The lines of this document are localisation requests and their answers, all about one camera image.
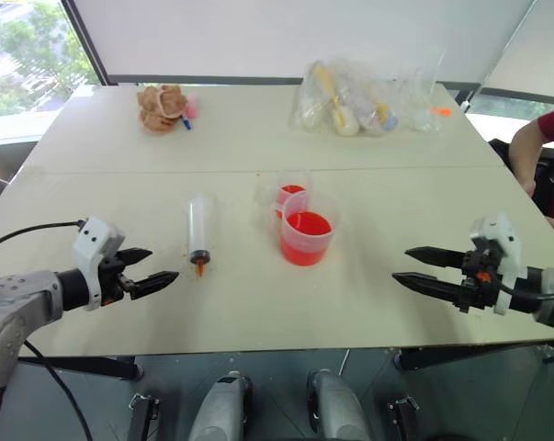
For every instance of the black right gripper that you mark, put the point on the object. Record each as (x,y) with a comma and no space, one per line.
(481,285)

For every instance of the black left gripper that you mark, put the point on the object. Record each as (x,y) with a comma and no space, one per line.
(112,280)

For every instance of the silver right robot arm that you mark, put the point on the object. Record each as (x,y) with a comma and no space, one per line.
(550,294)

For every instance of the person's bare forearm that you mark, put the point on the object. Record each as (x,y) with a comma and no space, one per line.
(524,151)

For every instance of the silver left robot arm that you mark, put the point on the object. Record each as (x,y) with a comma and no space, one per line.
(14,298)

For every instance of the clear syringe with orange tip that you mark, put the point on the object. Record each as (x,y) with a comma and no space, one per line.
(199,229)

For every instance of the large beaker with red liquid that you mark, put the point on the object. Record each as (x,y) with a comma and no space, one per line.
(306,239)

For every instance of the small beaker with red liquid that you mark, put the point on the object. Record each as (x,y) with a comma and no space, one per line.
(291,192)

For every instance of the person's hand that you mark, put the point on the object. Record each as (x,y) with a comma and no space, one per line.
(529,186)

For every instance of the blue marker pen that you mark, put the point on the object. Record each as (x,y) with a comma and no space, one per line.
(186,123)

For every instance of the brown lumpy model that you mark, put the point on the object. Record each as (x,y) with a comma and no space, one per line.
(161,110)

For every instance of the small orange plastic piece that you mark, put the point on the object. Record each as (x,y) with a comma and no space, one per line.
(440,111)

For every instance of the grey rounded robot leg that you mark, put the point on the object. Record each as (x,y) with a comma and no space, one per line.
(338,409)
(221,409)

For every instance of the clear plastic bag of items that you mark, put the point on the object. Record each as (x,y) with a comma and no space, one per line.
(354,101)

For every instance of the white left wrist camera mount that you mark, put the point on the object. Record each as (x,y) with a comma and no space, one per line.
(93,239)

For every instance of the black table leg frame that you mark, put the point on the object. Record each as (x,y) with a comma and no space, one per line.
(469,356)
(83,366)

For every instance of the black metal clamp bracket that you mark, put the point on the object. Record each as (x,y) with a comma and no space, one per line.
(143,415)
(403,418)

